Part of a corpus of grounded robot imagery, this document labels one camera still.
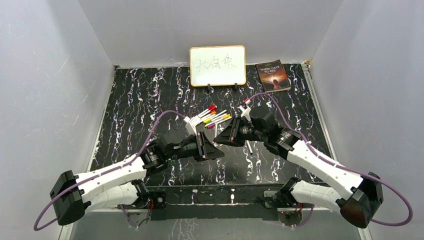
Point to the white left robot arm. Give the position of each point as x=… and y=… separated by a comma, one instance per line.
x=73, y=195

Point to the dark paperback book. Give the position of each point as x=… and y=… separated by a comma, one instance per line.
x=273, y=76

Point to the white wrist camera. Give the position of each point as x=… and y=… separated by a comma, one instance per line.
x=191, y=124
x=245, y=109

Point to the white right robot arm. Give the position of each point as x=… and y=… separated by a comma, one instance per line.
x=357, y=198

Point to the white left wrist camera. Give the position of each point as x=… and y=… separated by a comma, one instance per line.
x=191, y=124

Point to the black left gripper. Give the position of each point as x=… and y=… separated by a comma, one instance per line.
x=211, y=152

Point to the aluminium frame rail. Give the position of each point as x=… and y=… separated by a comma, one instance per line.
x=127, y=194

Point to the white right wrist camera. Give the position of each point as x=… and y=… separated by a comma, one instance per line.
x=245, y=109

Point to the small whiteboard with writing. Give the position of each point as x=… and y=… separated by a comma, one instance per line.
x=217, y=65

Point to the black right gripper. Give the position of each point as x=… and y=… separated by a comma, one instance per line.
x=231, y=135

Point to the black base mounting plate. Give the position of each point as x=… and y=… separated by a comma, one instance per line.
x=240, y=201

